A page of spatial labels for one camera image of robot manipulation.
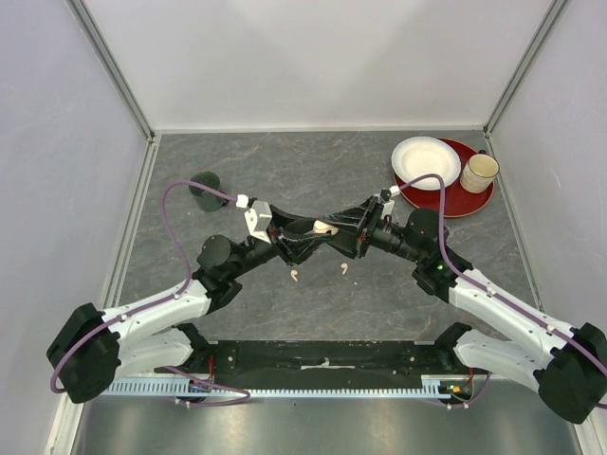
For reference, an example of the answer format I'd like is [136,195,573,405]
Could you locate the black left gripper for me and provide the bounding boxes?
[230,204,332,278]

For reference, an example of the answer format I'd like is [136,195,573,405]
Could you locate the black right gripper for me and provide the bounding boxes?
[319,194,424,264]

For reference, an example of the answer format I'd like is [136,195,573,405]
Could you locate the beige earbud charging case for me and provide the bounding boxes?
[313,220,339,235]

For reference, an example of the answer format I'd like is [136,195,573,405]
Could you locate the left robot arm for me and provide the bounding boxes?
[46,201,341,404]

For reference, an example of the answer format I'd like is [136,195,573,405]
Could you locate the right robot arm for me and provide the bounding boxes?
[315,197,606,425]

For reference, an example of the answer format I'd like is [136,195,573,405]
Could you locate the dark green mug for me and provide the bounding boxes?
[189,172,229,212]

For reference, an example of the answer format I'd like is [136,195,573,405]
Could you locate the white plate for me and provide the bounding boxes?
[391,136,461,187]

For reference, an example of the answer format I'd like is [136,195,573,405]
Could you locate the red round tray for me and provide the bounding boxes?
[395,138,494,218]

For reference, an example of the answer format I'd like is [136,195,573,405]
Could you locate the beige patterned cup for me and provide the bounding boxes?
[460,153,500,193]

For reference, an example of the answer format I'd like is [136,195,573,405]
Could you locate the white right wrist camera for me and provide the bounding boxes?
[377,186,400,218]

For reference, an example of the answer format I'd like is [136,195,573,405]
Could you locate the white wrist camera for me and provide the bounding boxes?
[377,186,400,218]
[235,194,272,244]

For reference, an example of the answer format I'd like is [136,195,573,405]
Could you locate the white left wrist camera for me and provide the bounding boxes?
[235,194,272,244]

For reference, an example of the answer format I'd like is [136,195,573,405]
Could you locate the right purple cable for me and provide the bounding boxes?
[397,174,607,411]

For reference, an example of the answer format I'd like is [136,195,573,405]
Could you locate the purple cable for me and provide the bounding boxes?
[49,180,252,407]
[397,174,607,411]

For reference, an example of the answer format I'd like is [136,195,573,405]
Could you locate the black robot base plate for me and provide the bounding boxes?
[179,340,469,391]

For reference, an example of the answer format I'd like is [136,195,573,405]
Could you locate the light blue cable duct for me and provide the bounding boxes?
[102,375,451,399]

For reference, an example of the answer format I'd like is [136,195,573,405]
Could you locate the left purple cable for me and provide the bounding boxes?
[49,180,252,407]

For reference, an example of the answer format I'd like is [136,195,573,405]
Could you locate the aluminium frame rails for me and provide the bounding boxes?
[61,0,607,455]

